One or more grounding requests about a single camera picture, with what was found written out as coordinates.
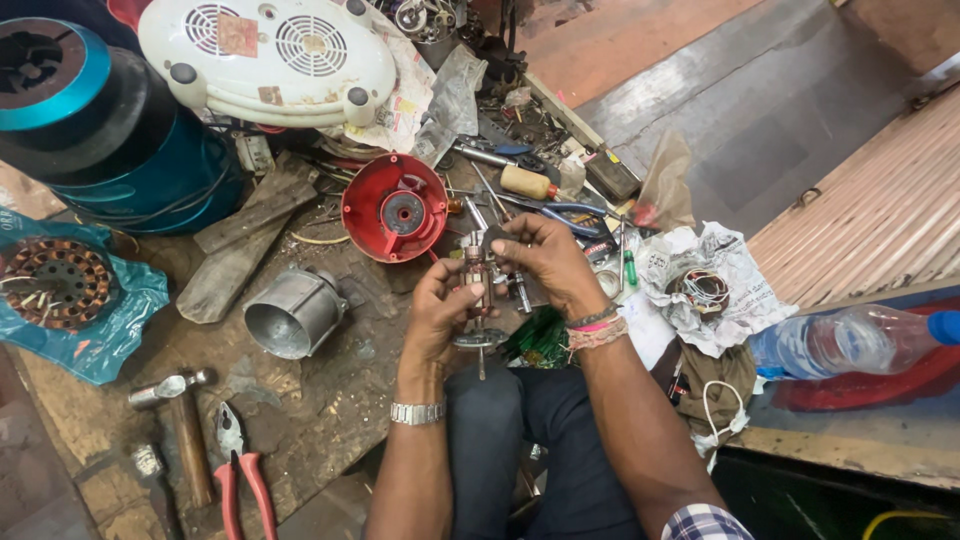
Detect corrugated metal shutter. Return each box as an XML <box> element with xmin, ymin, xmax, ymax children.
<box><xmin>746</xmin><ymin>88</ymin><xmax>960</xmax><ymax>310</ymax></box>

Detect copper wound stator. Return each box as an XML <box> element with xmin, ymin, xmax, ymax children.
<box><xmin>0</xmin><ymin>238</ymin><xmax>114</xmax><ymax>332</ymax></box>

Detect printed paper sheet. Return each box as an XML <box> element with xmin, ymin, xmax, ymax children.
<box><xmin>318</xmin><ymin>0</ymin><xmax>438</xmax><ymax>155</ymax></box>

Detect blue handled pliers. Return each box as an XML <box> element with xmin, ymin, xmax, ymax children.
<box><xmin>495</xmin><ymin>191</ymin><xmax>610</xmax><ymax>240</ymax></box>

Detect green wire bundle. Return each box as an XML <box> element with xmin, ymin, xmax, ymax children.
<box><xmin>501</xmin><ymin>306</ymin><xmax>573</xmax><ymax>370</ymax></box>

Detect olive cloth bag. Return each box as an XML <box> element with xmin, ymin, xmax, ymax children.
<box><xmin>651</xmin><ymin>335</ymin><xmax>759</xmax><ymax>455</ymax></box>

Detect red round motor housing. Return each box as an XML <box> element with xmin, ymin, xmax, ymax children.
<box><xmin>341</xmin><ymin>153</ymin><xmax>450</xmax><ymax>264</ymax></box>

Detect brown plastic bag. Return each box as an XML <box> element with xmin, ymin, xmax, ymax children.
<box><xmin>633</xmin><ymin>129</ymin><xmax>696</xmax><ymax>232</ymax></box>

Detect clear plastic water bottle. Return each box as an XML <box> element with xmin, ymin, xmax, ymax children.
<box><xmin>748</xmin><ymin>303</ymin><xmax>960</xmax><ymax>380</ymax></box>

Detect coil of white wire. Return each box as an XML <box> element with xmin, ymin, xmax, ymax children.
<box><xmin>666</xmin><ymin>267</ymin><xmax>731</xmax><ymax>316</ymax></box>

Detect teal wire spool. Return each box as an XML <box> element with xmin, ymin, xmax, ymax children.
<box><xmin>0</xmin><ymin>18</ymin><xmax>245</xmax><ymax>235</ymax></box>

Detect white appliance base with vents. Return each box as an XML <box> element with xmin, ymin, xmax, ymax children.
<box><xmin>138</xmin><ymin>0</ymin><xmax>398</xmax><ymax>129</ymax></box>

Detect yellow handled screwdriver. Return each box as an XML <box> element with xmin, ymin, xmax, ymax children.
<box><xmin>499</xmin><ymin>164</ymin><xmax>562</xmax><ymax>202</ymax></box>

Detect teal plastic bag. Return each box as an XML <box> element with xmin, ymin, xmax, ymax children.
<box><xmin>0</xmin><ymin>207</ymin><xmax>171</xmax><ymax>387</ymax></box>

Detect person's right hand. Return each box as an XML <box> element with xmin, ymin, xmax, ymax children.
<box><xmin>490</xmin><ymin>213</ymin><xmax>612</xmax><ymax>322</ymax></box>

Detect red handled pliers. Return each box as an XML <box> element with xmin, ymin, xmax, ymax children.
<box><xmin>213</xmin><ymin>401</ymin><xmax>279</xmax><ymax>540</ymax></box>

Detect yellow cable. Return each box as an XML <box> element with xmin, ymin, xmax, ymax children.
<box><xmin>861</xmin><ymin>510</ymin><xmax>954</xmax><ymax>540</ymax></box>

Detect silver metal wristwatch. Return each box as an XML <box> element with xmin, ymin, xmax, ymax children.
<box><xmin>390</xmin><ymin>400</ymin><xmax>447</xmax><ymax>427</ymax></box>

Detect wooden handled hammer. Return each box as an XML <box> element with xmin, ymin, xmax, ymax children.
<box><xmin>128</xmin><ymin>368</ymin><xmax>217</xmax><ymax>510</ymax></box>

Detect green handled screwdriver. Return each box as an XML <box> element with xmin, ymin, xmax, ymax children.
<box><xmin>618</xmin><ymin>216</ymin><xmax>639</xmax><ymax>289</ymax></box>

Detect copper motor armature with shaft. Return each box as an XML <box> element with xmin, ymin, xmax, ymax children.
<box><xmin>453</xmin><ymin>229</ymin><xmax>510</xmax><ymax>381</ymax></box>

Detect worn wooden plank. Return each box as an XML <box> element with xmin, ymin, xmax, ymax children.
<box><xmin>175</xmin><ymin>150</ymin><xmax>319</xmax><ymax>325</ymax></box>

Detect small dark hammer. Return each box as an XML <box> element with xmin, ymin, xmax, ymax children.
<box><xmin>130</xmin><ymin>444</ymin><xmax>185</xmax><ymax>540</ymax></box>

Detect clear crumpled plastic bag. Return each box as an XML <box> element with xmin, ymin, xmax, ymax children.
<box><xmin>411</xmin><ymin>43</ymin><xmax>489</xmax><ymax>168</ymax></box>

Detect thread and bead wristbands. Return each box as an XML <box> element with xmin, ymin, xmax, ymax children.
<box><xmin>564</xmin><ymin>301</ymin><xmax>630</xmax><ymax>352</ymax></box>

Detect silver metal cylinder housing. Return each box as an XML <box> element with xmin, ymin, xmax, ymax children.
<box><xmin>243</xmin><ymin>267</ymin><xmax>350</xmax><ymax>360</ymax></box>

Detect person's dark trousers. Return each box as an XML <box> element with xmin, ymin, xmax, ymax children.
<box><xmin>444</xmin><ymin>358</ymin><xmax>648</xmax><ymax>540</ymax></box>

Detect person's left hand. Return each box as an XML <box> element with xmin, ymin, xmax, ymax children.
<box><xmin>399</xmin><ymin>257</ymin><xmax>488</xmax><ymax>372</ymax></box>

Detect crumpled white newspaper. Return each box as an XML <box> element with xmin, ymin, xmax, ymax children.
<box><xmin>636</xmin><ymin>221</ymin><xmax>801</xmax><ymax>359</ymax></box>

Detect heap of metal parts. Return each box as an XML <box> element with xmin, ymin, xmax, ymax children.
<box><xmin>375</xmin><ymin>0</ymin><xmax>642</xmax><ymax>204</ymax></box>

